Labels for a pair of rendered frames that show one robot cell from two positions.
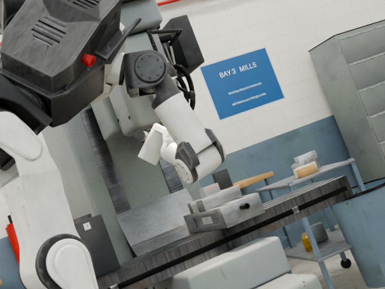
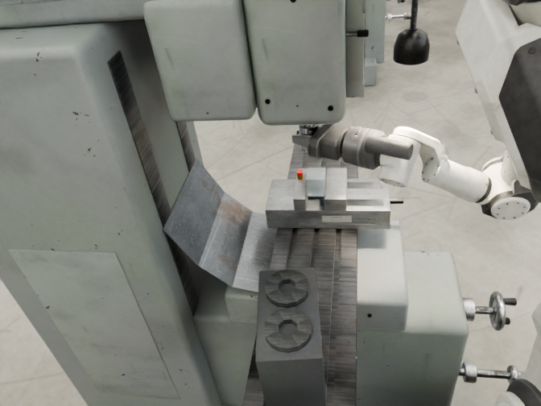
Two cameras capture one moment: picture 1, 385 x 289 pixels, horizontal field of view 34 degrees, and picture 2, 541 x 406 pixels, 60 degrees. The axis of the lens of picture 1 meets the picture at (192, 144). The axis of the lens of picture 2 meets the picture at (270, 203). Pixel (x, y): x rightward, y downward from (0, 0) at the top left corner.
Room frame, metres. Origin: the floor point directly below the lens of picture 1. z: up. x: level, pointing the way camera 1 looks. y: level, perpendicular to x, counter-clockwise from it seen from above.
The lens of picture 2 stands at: (1.69, 0.96, 1.83)
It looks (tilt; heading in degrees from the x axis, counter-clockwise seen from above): 39 degrees down; 306
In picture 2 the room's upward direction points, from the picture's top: 8 degrees counter-clockwise
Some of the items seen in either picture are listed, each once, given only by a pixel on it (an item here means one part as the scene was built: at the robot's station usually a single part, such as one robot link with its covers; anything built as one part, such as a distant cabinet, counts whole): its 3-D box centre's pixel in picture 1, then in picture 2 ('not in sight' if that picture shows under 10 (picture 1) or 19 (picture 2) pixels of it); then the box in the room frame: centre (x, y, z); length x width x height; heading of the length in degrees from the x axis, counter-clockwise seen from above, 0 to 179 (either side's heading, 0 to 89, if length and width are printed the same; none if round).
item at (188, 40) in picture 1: (181, 47); not in sight; (2.58, -0.10, 1.62); 0.20 x 0.09 x 0.21; 23
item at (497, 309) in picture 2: not in sight; (484, 310); (1.72, -0.10, 0.61); 0.16 x 0.12 x 0.12; 23
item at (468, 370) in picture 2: not in sight; (497, 374); (1.64, 0.02, 0.49); 0.22 x 0.06 x 0.06; 23
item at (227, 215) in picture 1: (219, 209); (328, 197); (2.19, -0.01, 0.96); 0.35 x 0.15 x 0.11; 23
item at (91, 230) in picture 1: (74, 252); (291, 337); (2.03, 0.48, 1.01); 0.22 x 0.12 x 0.20; 120
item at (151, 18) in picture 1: (117, 32); not in sight; (2.22, 0.11, 1.68); 0.34 x 0.24 x 0.10; 23
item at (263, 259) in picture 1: (211, 272); (318, 268); (2.18, 0.10, 0.77); 0.50 x 0.35 x 0.12; 23
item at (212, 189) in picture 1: (210, 194); (316, 181); (2.22, 0.00, 1.02); 0.06 x 0.05 x 0.06; 113
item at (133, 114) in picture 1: (140, 84); (300, 39); (2.18, 0.10, 1.47); 0.21 x 0.19 x 0.32; 113
